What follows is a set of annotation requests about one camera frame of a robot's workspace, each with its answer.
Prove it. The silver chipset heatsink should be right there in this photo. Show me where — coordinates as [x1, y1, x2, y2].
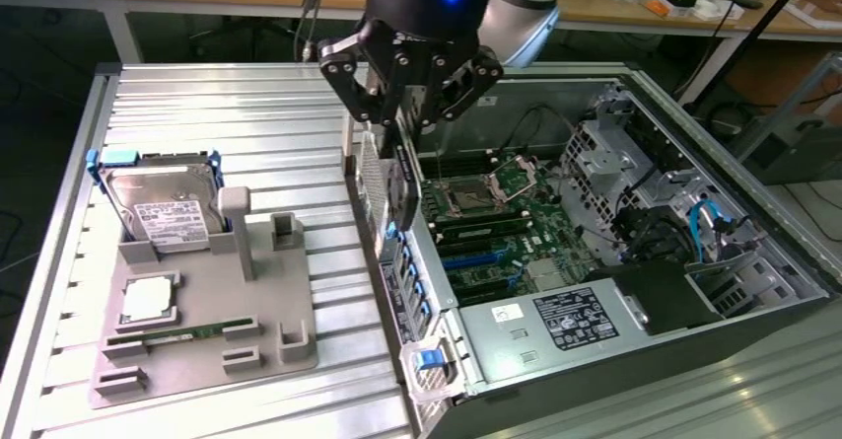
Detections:
[524, 259, 569, 292]

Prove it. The black stand pole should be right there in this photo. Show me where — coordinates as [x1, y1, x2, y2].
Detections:
[676, 0, 828, 103]

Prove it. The blue disk wire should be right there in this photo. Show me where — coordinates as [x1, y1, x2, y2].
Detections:
[686, 198, 736, 265]

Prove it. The green motherboard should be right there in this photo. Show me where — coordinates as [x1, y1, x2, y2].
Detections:
[412, 147, 605, 307]

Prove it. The grey cabinet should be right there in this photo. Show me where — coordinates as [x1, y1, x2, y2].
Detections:
[743, 51, 842, 186]

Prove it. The grey parts rack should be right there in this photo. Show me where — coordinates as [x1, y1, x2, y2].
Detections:
[85, 185, 322, 410]

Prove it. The open black PC case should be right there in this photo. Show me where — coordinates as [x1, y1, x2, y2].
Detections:
[340, 61, 842, 439]

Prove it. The silver CPU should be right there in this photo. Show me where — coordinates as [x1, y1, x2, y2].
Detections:
[122, 278, 179, 322]

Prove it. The green graphics card black fan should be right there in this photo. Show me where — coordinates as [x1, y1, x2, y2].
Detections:
[381, 81, 424, 236]

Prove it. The blue disk caddy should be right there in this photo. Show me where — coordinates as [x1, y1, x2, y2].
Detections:
[85, 147, 230, 238]

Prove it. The silver socket cover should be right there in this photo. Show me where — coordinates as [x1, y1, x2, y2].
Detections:
[486, 154, 538, 198]

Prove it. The white orange desk item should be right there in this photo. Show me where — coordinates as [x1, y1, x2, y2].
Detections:
[648, 0, 747, 21]

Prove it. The black RAM stick white label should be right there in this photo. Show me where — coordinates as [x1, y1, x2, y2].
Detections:
[437, 214, 533, 243]

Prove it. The CPU socket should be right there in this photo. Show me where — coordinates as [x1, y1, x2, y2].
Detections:
[444, 175, 509, 213]

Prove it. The silver perforated disk bay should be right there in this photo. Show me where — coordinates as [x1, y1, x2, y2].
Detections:
[558, 83, 693, 213]

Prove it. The green RAM stick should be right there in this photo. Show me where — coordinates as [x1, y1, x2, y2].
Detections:
[109, 318, 255, 346]

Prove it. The blue expansion slot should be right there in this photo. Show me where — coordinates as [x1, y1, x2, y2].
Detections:
[441, 251, 506, 270]

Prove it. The grey power supply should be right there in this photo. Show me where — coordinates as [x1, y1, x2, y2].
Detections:
[457, 278, 650, 386]

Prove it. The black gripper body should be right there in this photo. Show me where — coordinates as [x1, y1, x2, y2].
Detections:
[362, 0, 497, 88]

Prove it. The silver hard disk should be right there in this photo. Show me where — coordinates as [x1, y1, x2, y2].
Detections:
[105, 152, 223, 256]

